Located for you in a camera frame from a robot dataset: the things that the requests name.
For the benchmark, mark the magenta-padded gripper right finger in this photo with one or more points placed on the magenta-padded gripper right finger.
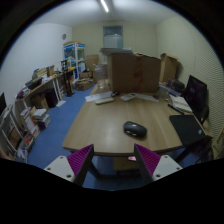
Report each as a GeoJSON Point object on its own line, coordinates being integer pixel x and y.
{"type": "Point", "coordinates": [150, 161]}

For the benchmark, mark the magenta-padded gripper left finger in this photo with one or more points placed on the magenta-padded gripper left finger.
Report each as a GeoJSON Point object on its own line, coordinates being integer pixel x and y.
{"type": "Point", "coordinates": [78, 161]}

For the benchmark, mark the black computer mouse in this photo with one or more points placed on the black computer mouse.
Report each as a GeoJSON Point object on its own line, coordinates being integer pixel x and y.
{"type": "Point", "coordinates": [135, 129]}

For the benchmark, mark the black mouse pad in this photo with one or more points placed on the black mouse pad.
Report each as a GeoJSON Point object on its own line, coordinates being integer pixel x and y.
{"type": "Point", "coordinates": [186, 129]}

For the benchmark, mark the small dark mouse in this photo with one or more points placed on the small dark mouse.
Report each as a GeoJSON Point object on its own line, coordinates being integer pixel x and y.
{"type": "Point", "coordinates": [115, 94]}

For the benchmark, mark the book stack on floor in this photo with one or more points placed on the book stack on floor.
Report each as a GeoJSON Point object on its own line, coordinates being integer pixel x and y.
{"type": "Point", "coordinates": [41, 118]}

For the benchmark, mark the white paper sheet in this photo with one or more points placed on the white paper sheet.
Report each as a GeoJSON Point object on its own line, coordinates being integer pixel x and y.
{"type": "Point", "coordinates": [96, 97]}
{"type": "Point", "coordinates": [146, 97]}

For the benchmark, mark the white remote control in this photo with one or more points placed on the white remote control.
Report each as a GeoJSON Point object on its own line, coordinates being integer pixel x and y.
{"type": "Point", "coordinates": [104, 101]}
{"type": "Point", "coordinates": [128, 97]}

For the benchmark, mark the white shelf unit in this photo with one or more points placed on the white shelf unit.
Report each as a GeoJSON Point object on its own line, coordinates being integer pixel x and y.
{"type": "Point", "coordinates": [13, 133]}

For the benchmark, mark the black metal stand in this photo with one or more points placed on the black metal stand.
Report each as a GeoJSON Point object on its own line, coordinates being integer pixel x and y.
{"type": "Point", "coordinates": [67, 80]}

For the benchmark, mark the black computer monitor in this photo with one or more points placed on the black computer monitor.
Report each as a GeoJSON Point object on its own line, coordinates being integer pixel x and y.
{"type": "Point", "coordinates": [196, 93]}

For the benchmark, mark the cluttered wooden side desk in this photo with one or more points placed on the cluttered wooden side desk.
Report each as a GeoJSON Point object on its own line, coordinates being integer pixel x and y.
{"type": "Point", "coordinates": [41, 86]}

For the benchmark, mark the clear water jug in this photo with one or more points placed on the clear water jug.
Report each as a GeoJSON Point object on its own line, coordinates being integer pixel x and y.
{"type": "Point", "coordinates": [100, 76]}

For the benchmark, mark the large brown cardboard box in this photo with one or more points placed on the large brown cardboard box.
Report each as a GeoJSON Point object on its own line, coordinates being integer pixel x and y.
{"type": "Point", "coordinates": [133, 73]}

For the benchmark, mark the tall open cardboard box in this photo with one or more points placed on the tall open cardboard box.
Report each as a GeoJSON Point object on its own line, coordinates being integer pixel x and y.
{"type": "Point", "coordinates": [168, 68]}

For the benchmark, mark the blue white display cabinet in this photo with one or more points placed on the blue white display cabinet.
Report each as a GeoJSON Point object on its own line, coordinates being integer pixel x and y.
{"type": "Point", "coordinates": [74, 56]}

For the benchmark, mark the pale door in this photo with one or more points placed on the pale door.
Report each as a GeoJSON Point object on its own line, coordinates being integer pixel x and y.
{"type": "Point", "coordinates": [112, 38]}

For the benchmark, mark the ceiling tube light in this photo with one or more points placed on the ceiling tube light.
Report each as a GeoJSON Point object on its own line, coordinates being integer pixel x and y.
{"type": "Point", "coordinates": [104, 5]}

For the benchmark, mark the round wall clock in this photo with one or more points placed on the round wall clock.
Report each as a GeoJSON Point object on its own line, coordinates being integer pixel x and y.
{"type": "Point", "coordinates": [64, 36]}

